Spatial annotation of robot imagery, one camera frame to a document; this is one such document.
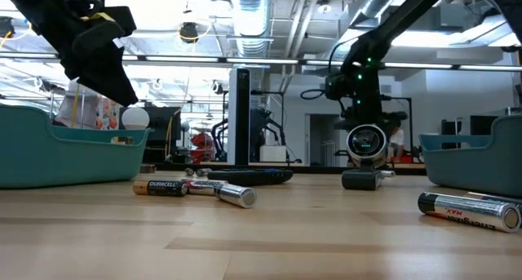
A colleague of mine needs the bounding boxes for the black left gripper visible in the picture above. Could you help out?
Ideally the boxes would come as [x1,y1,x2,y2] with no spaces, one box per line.
[60,6,139,108]

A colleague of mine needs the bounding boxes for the white bulb table lamp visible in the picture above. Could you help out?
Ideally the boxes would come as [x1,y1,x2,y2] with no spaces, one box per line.
[121,106,157,175]

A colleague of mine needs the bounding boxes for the person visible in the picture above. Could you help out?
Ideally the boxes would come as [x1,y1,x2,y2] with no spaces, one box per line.
[385,111,409,163]

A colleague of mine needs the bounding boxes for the black monitor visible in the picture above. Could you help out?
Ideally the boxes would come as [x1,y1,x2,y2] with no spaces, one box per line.
[469,114,499,136]
[144,106,183,153]
[440,118,464,150]

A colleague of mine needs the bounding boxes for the teal plastic bin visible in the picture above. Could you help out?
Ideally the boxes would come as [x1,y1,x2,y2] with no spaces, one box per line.
[0,104,153,190]
[418,114,522,198]

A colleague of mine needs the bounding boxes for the white box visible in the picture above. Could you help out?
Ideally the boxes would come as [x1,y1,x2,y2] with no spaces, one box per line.
[259,144,288,163]

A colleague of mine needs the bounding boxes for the red machine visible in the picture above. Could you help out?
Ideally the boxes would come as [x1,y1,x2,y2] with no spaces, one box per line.
[190,131,216,163]

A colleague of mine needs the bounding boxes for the white and black tower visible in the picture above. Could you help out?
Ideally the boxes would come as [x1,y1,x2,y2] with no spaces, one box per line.
[228,66,251,167]

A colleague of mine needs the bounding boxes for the black remote, blue button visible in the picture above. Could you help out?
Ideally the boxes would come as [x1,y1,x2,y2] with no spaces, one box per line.
[206,168,294,187]

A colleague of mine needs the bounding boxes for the black metal table frame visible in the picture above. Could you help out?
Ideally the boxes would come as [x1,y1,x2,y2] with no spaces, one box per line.
[140,161,427,176]

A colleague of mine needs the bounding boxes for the yellow cable tag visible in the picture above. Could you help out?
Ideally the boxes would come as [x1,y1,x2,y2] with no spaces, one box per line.
[79,11,117,23]

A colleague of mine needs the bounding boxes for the black dome camera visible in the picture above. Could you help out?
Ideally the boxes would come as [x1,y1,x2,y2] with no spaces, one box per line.
[179,21,200,44]

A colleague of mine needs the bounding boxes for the silver ventilation duct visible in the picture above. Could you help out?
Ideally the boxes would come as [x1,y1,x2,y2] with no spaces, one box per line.
[226,0,272,59]

